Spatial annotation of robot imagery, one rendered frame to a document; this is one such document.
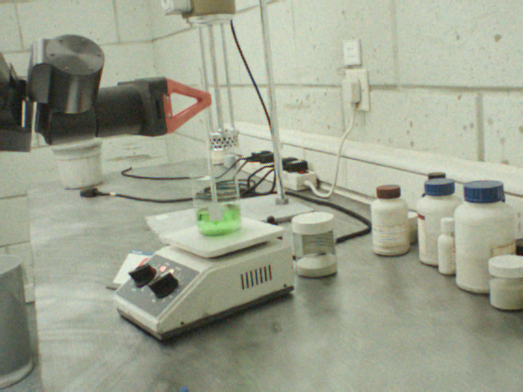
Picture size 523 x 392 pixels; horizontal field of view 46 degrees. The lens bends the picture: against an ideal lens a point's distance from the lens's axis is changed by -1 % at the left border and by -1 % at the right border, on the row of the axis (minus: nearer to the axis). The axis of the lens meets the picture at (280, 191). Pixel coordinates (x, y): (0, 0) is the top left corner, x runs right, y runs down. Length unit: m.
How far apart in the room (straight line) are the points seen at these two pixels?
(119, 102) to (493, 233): 0.46
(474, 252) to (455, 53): 0.39
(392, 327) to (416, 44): 0.58
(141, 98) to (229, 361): 0.31
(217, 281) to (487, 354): 0.31
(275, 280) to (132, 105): 0.28
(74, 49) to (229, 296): 0.33
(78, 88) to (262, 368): 0.33
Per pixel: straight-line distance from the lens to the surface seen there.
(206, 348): 0.70
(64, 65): 0.65
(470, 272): 0.79
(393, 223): 0.92
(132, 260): 0.95
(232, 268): 0.75
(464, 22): 1.03
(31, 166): 3.20
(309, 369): 0.64
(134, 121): 0.73
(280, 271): 0.80
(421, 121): 1.14
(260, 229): 0.81
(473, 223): 0.77
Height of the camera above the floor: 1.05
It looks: 12 degrees down
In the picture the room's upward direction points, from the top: 5 degrees counter-clockwise
